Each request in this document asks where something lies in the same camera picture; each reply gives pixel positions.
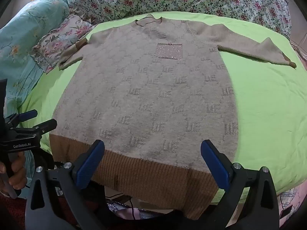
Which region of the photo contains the dark red cloth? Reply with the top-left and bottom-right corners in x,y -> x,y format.
0,192 -> 33,230

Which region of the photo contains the beige knit sweater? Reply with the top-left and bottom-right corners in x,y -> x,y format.
49,14 -> 297,221

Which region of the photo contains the pink plaid cloth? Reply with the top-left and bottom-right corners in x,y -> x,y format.
276,186 -> 305,230

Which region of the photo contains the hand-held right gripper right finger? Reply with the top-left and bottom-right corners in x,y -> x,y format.
201,139 -> 280,230

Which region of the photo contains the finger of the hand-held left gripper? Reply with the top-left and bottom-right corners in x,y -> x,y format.
5,109 -> 38,125
14,119 -> 57,136

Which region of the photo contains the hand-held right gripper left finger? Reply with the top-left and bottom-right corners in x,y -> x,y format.
25,139 -> 106,230

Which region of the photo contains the person's left hand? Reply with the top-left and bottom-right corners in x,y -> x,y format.
0,152 -> 27,193

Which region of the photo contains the lime green bed sheet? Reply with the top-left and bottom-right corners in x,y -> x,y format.
20,11 -> 307,204

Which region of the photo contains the silver glitter cloth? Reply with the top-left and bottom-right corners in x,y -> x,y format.
106,195 -> 168,221

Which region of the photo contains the teal floral blanket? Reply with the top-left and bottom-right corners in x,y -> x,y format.
0,0 -> 72,127

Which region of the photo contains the small floral ruffled pillow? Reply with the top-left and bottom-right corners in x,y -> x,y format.
31,14 -> 96,74

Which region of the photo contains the black cable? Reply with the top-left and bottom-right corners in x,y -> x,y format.
129,196 -> 136,219

